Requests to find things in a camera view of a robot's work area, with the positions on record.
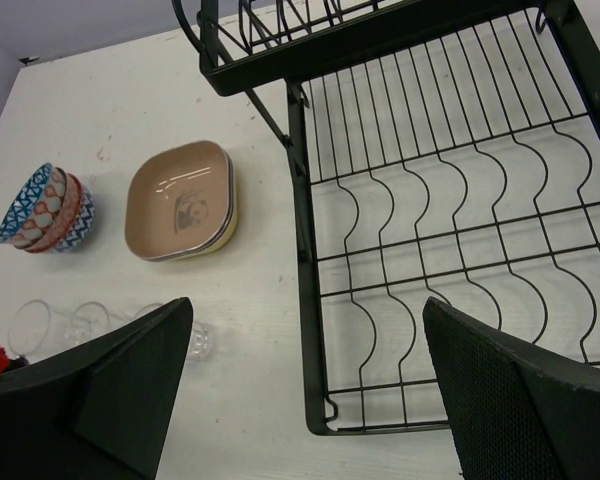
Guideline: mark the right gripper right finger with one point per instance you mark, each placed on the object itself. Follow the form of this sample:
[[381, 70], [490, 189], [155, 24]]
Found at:
[[516, 410]]

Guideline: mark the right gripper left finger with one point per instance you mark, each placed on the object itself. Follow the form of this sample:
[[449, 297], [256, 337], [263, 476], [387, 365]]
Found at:
[[100, 410]]

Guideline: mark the clear glass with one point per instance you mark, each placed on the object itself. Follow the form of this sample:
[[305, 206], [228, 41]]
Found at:
[[201, 342], [120, 318], [87, 322], [29, 333]]

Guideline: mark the blue zigzag small bowl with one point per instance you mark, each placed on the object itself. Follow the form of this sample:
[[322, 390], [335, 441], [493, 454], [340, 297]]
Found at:
[[81, 226]]

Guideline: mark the yellow square panda plate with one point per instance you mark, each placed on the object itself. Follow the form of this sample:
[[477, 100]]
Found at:
[[205, 211]]

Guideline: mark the pink patterned small bowl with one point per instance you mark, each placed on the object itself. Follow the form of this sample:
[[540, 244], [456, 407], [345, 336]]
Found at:
[[63, 221]]

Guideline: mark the white red patterned bowl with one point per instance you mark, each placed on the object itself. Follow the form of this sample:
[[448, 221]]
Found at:
[[35, 207]]

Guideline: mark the brown square panda plate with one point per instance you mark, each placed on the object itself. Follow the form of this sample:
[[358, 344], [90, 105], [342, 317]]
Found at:
[[180, 200]]

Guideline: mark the black wire dish rack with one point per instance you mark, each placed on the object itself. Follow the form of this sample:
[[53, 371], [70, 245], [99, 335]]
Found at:
[[437, 149]]

